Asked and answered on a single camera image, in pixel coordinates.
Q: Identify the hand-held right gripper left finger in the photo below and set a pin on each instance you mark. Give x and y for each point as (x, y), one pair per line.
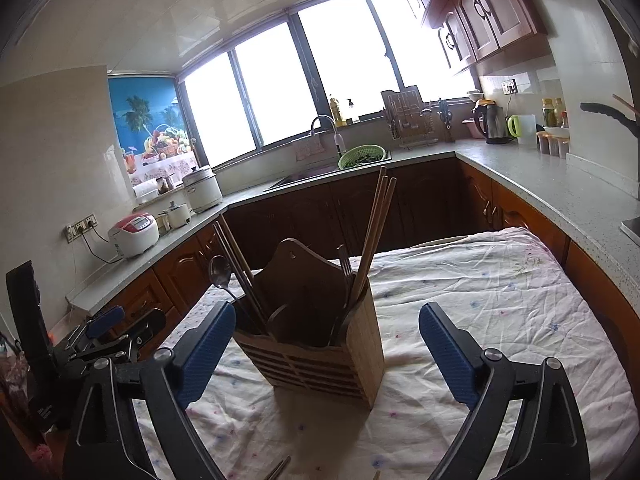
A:
(207, 355)

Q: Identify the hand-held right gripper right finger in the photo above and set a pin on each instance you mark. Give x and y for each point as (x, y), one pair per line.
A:
(450, 355)

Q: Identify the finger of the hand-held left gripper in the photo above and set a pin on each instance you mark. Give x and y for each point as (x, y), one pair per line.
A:
(150, 322)
(105, 320)

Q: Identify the steel spoon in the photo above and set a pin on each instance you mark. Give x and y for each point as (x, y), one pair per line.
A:
(219, 271)

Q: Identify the bamboo utensil holder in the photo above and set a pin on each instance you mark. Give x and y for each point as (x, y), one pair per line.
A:
(365, 350)

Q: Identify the steel fork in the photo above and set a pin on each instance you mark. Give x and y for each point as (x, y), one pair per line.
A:
(345, 265)

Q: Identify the patterned plastic bag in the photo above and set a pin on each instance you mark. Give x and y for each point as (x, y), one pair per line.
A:
(12, 375)

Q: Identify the white floral tablecloth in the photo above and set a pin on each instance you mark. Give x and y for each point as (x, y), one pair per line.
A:
(475, 285)

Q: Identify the dark utensil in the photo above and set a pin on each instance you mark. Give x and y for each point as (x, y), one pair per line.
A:
(277, 317)

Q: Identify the white and red rice cooker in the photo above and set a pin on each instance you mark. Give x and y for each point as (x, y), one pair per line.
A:
(132, 232)

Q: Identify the small white cooker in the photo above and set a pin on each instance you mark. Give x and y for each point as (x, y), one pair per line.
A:
(175, 216)

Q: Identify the large white cooker pot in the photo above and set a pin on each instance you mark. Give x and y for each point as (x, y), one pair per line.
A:
(202, 187)

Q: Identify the steel kitchen sink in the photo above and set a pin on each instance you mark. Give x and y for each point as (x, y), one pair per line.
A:
(305, 176)

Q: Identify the blue palm tree poster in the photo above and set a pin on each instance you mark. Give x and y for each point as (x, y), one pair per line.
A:
(140, 110)

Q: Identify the green colander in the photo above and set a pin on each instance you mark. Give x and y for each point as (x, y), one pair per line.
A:
(362, 156)

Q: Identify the steel gas stove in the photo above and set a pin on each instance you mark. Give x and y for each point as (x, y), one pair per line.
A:
(631, 225)

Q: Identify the pink container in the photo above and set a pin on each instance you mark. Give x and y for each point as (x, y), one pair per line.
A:
(470, 127)

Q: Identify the pink dishcloth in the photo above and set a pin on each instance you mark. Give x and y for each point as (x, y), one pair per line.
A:
(307, 147)

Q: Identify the row of spice jars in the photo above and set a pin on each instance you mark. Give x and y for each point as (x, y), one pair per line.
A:
(550, 147)

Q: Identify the green and white pitcher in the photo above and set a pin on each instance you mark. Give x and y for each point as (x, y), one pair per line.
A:
(522, 130)

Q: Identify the steel electric kettle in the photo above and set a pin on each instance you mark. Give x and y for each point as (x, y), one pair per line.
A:
(492, 120)

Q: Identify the black scissors holder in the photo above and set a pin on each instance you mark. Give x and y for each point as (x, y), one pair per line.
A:
(444, 115)

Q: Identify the metal dish rack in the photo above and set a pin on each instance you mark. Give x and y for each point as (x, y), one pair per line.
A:
(407, 115)

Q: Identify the white bowl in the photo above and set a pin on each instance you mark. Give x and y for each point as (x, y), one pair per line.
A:
(556, 131)

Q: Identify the steel sink faucet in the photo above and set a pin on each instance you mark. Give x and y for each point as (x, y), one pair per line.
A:
(325, 125)

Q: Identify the green condiment bottle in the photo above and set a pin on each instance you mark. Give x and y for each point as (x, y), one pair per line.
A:
(548, 112)

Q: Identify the red condiment bottle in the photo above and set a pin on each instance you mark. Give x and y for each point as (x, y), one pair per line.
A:
(562, 116)

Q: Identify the soap dispenser bottle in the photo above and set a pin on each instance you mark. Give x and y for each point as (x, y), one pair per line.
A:
(350, 109)

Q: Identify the yellow oil bottle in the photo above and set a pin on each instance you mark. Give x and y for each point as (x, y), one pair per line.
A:
(335, 109)

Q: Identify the kitchen window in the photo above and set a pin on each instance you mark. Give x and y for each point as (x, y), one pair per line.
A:
(340, 60)

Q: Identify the white wall socket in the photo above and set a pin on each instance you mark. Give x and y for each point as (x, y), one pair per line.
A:
(80, 229)
(510, 86)

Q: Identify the wooden wall cabinets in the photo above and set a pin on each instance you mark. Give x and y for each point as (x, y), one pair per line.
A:
(490, 10)

